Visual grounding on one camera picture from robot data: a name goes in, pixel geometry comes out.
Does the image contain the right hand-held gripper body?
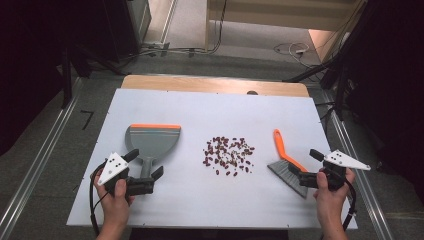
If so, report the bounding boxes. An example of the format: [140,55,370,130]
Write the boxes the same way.
[298,149,372,192]

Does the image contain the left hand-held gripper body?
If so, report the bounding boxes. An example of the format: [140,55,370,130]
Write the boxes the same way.
[97,152,156,198]

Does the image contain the grey dustpan with orange edge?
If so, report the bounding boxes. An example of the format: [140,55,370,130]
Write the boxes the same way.
[124,123,182,179]

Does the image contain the orange-handled grey brush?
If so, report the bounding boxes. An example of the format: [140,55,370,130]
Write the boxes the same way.
[267,128,310,199]

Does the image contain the pile of red beans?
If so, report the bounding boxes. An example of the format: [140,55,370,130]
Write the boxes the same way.
[201,135,256,178]

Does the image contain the person's left hand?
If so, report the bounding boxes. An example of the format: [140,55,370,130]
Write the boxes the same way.
[93,169,136,231]

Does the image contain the person's right hand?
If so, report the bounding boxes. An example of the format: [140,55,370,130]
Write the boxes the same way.
[313,167,357,231]

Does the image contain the black stand legs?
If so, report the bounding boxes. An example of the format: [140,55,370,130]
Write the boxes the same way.
[283,56,349,121]
[59,43,128,109]

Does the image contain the black curtain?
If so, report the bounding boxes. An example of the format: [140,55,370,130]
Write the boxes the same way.
[333,0,424,201]
[0,0,139,158]

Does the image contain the wooden table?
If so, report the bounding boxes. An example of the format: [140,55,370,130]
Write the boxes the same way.
[120,74,310,98]

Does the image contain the grey power strip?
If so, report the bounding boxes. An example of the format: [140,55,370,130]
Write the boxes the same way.
[143,40,171,51]

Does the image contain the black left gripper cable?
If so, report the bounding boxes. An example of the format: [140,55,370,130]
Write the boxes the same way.
[88,161,109,238]

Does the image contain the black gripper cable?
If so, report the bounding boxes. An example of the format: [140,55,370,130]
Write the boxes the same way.
[341,173,358,232]
[88,161,109,238]

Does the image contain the aluminium floor rail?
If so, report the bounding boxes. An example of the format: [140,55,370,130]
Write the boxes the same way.
[323,91,396,240]
[0,77,84,240]

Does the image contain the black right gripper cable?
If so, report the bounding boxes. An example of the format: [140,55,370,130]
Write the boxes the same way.
[341,173,358,232]

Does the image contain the white cable with plug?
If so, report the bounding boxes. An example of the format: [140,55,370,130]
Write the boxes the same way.
[273,41,321,68]

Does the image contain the bundle of floor cables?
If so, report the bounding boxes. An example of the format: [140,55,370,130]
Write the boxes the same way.
[126,19,228,64]

